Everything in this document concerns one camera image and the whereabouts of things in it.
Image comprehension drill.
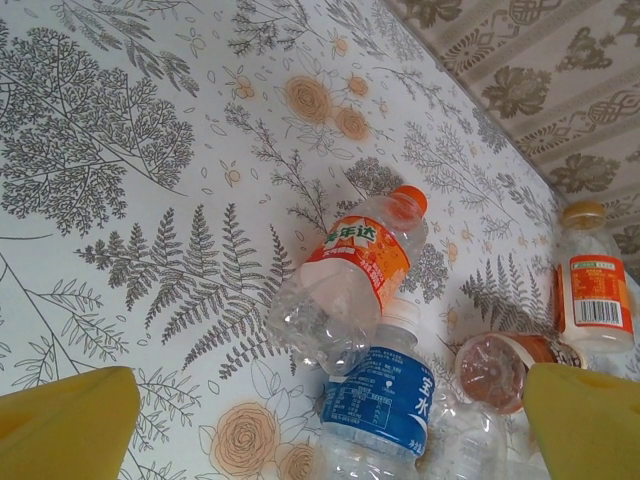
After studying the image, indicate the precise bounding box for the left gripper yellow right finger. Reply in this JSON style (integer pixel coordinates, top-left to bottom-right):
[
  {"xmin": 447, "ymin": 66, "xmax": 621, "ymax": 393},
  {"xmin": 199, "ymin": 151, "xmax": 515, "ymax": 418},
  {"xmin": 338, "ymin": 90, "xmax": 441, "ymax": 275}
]
[{"xmin": 522, "ymin": 363, "xmax": 640, "ymax": 480}]

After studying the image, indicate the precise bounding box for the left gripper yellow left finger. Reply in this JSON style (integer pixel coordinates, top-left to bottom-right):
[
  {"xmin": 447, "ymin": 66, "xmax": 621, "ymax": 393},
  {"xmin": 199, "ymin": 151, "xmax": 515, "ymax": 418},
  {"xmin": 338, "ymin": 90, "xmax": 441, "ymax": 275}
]
[{"xmin": 0, "ymin": 366, "xmax": 141, "ymax": 480}]

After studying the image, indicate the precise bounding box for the brown label drink bottle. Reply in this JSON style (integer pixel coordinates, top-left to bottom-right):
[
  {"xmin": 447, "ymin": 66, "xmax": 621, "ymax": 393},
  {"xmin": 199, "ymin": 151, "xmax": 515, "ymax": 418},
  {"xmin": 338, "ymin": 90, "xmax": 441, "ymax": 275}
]
[{"xmin": 455, "ymin": 332, "xmax": 586, "ymax": 416}]

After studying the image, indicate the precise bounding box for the orange label beige cap bottle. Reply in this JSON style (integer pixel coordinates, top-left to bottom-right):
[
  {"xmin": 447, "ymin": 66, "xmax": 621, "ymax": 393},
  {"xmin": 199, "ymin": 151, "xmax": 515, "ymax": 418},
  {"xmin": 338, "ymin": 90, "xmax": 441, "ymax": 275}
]
[{"xmin": 555, "ymin": 200, "xmax": 636, "ymax": 357}]

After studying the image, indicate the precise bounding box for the blue label water bottle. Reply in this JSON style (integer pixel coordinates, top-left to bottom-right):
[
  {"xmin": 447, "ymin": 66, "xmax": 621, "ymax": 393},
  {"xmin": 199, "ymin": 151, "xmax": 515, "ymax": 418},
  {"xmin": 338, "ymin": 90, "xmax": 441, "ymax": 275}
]
[{"xmin": 317, "ymin": 298, "xmax": 436, "ymax": 480}]

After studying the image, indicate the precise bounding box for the orange cap soda bottle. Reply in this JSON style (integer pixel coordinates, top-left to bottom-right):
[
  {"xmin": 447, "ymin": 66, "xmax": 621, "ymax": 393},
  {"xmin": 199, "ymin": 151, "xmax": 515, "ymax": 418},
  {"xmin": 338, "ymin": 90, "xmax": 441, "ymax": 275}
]
[{"xmin": 267, "ymin": 184, "xmax": 430, "ymax": 376}]

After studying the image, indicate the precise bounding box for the floral table cover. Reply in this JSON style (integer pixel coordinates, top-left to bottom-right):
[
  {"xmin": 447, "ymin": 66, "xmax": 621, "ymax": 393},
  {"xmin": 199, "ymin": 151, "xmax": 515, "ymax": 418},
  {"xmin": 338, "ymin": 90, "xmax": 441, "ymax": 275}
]
[{"xmin": 0, "ymin": 0, "xmax": 640, "ymax": 480}]

